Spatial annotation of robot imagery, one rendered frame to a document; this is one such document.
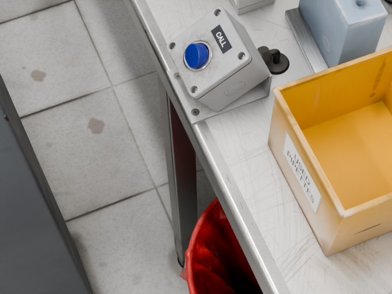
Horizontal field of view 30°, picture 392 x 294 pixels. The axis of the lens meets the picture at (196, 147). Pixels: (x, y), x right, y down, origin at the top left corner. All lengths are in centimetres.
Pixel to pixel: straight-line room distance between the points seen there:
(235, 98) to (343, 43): 12
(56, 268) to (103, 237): 42
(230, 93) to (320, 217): 16
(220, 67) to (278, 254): 18
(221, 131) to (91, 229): 95
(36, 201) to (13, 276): 23
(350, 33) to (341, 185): 14
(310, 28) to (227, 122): 14
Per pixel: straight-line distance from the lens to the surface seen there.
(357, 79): 70
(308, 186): 66
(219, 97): 72
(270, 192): 71
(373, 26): 72
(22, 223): 105
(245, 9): 82
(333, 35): 74
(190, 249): 115
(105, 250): 163
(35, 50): 193
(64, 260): 121
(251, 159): 72
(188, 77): 71
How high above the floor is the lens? 152
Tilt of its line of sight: 61 degrees down
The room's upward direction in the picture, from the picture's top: 2 degrees counter-clockwise
